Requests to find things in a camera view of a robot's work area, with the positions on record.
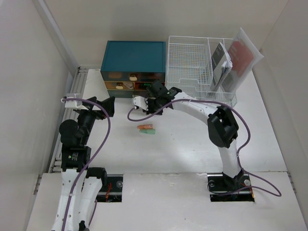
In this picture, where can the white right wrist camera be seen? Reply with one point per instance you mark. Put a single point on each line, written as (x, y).
(140, 102)

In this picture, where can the aluminium rail frame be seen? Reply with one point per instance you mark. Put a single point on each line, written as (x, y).
(74, 84)

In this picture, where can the red booklet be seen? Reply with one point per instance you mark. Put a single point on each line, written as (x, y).
(244, 55)

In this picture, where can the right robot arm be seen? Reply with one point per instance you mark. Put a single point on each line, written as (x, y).
(220, 121)

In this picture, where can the orange pastel highlighter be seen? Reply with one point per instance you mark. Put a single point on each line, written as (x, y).
(146, 126)

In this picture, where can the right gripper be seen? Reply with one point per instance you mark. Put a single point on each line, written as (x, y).
(149, 111)

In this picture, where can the mint pastel highlighter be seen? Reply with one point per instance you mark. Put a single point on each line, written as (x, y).
(148, 131)

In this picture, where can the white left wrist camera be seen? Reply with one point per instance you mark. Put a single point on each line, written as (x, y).
(73, 104)

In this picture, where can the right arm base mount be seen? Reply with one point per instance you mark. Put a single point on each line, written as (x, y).
(220, 192)

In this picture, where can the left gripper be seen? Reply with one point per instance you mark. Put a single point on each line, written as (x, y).
(109, 103)

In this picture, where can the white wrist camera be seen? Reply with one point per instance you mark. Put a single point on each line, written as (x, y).
(73, 104)
(140, 102)

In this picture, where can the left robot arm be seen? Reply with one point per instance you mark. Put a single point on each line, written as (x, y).
(80, 182)

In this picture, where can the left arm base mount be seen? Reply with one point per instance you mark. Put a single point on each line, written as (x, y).
(112, 191)

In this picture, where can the white wire file rack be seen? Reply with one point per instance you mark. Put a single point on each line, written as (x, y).
(189, 67)

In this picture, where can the teal drawer organizer box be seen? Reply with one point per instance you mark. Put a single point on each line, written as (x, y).
(135, 56)

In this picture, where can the black spiral notebook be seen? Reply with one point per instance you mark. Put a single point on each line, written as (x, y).
(221, 66)

